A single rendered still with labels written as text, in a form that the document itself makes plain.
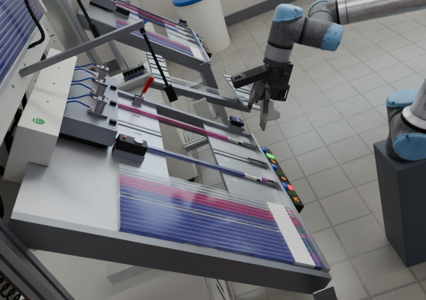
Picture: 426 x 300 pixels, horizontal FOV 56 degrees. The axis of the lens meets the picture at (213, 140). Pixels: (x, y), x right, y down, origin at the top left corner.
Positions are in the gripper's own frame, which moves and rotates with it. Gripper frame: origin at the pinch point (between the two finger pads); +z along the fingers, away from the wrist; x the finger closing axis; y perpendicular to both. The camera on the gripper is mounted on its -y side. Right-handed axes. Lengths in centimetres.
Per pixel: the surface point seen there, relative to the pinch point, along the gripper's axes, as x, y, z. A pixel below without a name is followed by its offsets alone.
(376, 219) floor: 19, 82, 57
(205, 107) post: 44.9, -3.6, 17.9
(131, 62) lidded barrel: 293, -21, 90
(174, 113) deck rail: 19.0, -21.7, 9.0
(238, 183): -15.8, -6.3, 13.3
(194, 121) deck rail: 19.1, -13.8, 11.7
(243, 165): -4.2, -1.3, 14.6
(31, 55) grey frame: 0, -64, -14
